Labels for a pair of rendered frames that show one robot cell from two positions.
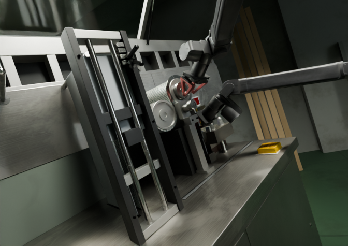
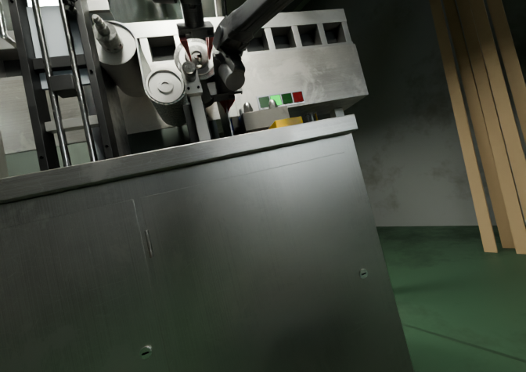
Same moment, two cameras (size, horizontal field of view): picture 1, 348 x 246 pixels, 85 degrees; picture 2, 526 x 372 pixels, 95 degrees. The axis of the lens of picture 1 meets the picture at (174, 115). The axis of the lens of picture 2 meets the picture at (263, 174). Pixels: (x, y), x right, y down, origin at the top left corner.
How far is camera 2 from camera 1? 0.72 m
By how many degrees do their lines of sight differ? 30
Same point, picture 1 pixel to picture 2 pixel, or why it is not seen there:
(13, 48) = not seen: hidden behind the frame
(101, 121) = (23, 62)
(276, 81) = (257, 0)
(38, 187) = (80, 160)
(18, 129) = (70, 107)
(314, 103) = not seen: outside the picture
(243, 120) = (457, 153)
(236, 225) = (91, 171)
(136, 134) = (65, 81)
